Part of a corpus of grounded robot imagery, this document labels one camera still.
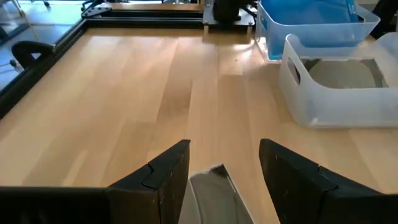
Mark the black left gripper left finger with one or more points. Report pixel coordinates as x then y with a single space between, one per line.
155 196

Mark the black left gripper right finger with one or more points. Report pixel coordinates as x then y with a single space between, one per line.
298 193

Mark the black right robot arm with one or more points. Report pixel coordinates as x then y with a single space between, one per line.
227 9

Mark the translucent plastic bin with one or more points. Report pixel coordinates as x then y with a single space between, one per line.
370 21
342 105

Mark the black aluminium table frame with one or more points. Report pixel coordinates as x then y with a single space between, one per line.
140 21

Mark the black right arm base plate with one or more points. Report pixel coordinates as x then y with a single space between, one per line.
245 21

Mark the black frame hook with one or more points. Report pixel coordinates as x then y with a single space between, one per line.
28 49

